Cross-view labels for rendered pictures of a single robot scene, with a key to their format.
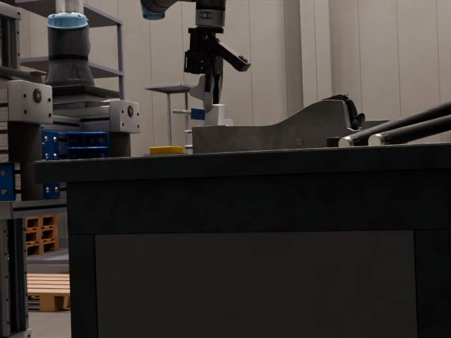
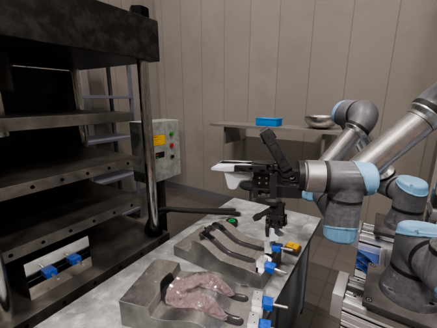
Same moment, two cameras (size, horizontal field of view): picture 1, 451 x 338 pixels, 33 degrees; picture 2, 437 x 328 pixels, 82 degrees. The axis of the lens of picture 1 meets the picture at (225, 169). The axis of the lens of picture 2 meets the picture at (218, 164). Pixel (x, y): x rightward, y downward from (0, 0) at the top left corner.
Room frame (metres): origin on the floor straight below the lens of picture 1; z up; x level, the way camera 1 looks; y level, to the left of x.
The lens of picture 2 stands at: (3.07, 0.08, 1.61)
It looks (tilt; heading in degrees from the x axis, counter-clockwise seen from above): 14 degrees down; 196
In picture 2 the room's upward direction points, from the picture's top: straight up
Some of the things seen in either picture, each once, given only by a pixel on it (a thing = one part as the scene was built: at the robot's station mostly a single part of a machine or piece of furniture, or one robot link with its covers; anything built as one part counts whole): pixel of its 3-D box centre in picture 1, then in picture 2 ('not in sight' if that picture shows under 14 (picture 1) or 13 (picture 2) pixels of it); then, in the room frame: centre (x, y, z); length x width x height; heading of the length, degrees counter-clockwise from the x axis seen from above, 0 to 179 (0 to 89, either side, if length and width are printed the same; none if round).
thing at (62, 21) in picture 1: (68, 35); (420, 246); (2.30, 0.46, 1.20); 0.13 x 0.12 x 0.14; 8
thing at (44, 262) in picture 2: not in sight; (36, 248); (2.24, -1.12, 0.87); 0.50 x 0.27 x 0.17; 73
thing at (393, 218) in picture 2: not in sight; (405, 217); (1.83, 0.61, 1.09); 0.15 x 0.15 x 0.10
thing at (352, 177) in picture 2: not in sight; (347, 179); (2.46, 0.21, 1.43); 0.11 x 0.08 x 0.09; 98
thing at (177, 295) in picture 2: not in sight; (198, 290); (2.31, -0.22, 0.90); 0.26 x 0.18 x 0.08; 90
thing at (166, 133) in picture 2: not in sight; (161, 219); (1.54, -0.80, 0.73); 0.30 x 0.22 x 1.47; 163
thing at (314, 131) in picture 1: (302, 133); (226, 246); (1.95, -0.20, 0.87); 0.50 x 0.26 x 0.14; 73
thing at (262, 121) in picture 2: not in sight; (268, 121); (0.07, -0.17, 1.36); 0.27 x 0.18 x 0.09; 72
